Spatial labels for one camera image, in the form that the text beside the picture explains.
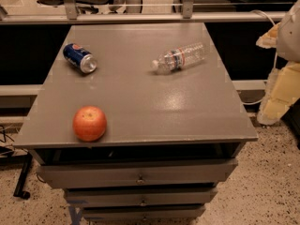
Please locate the red apple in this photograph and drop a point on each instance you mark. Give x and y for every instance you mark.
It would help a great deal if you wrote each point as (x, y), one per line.
(89, 123)

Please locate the bottom grey drawer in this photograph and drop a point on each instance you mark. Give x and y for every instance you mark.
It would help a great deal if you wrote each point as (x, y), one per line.
(142, 213)

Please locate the grey metal rail frame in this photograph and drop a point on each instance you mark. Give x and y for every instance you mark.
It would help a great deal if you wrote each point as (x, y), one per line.
(144, 11)

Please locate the black stand leg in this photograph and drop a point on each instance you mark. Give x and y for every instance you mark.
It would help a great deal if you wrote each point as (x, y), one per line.
(19, 192)

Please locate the grey drawer cabinet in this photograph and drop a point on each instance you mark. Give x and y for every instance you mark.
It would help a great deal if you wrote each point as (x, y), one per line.
(193, 114)

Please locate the clear plastic water bottle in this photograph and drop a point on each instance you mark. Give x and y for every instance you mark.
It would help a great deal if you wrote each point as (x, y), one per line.
(179, 58)

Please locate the top grey drawer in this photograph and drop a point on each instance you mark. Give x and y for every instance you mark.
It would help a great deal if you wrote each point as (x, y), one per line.
(137, 174)

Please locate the middle grey drawer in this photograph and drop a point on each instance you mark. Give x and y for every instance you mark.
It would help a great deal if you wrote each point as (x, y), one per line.
(141, 197)

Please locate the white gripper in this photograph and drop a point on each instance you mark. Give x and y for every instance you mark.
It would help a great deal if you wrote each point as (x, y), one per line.
(290, 37)

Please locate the grey drawer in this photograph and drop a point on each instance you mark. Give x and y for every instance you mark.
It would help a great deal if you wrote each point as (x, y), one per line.
(137, 174)
(142, 213)
(141, 197)

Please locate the blue pepsi can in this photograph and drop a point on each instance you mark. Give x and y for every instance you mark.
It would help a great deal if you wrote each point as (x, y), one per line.
(80, 58)

